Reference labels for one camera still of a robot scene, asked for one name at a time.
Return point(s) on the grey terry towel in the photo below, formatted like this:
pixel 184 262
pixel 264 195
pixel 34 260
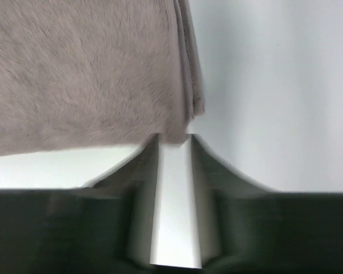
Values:
pixel 96 73

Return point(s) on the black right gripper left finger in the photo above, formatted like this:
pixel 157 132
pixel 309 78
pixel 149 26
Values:
pixel 104 228

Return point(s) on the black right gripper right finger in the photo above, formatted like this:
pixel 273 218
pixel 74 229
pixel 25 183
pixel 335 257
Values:
pixel 245 227

